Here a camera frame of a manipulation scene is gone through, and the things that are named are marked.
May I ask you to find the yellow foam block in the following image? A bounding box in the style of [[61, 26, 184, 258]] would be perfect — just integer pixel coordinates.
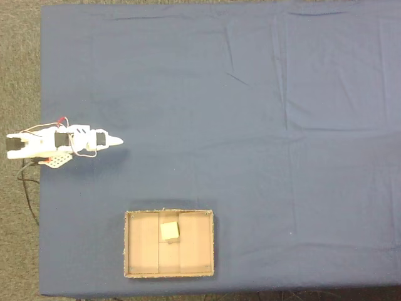
[[160, 221, 180, 241]]

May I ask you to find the shallow cardboard box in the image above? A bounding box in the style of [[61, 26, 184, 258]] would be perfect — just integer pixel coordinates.
[[123, 208, 216, 279]]

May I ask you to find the blue cloth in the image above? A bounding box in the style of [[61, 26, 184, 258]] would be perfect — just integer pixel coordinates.
[[38, 0, 401, 298]]

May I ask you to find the black power cable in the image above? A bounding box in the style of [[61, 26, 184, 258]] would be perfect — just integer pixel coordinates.
[[16, 159, 42, 227]]

